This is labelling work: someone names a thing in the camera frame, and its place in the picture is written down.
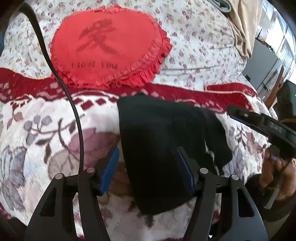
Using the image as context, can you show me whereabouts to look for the black pants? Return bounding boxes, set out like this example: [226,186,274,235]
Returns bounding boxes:
[117,93,233,215]

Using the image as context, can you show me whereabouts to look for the right forearm sleeve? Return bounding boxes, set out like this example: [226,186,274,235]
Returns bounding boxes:
[245,174,296,241]

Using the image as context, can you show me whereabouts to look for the right hand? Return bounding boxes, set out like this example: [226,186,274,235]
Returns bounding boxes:
[259,148,295,201]

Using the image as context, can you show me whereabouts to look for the red white floral blanket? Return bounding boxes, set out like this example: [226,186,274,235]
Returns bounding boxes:
[1,68,276,240]

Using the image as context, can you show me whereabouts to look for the beige curtain cloth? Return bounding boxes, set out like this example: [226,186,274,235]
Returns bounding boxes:
[227,0,263,59]

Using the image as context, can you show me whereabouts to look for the red heart ruffled pillow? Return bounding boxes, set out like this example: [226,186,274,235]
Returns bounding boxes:
[50,6,172,90]

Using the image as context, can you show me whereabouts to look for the grey folded cloth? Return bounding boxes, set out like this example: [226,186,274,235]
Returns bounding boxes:
[208,0,232,13]

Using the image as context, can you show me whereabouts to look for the black cable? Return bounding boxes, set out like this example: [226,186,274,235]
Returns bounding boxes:
[18,2,85,176]

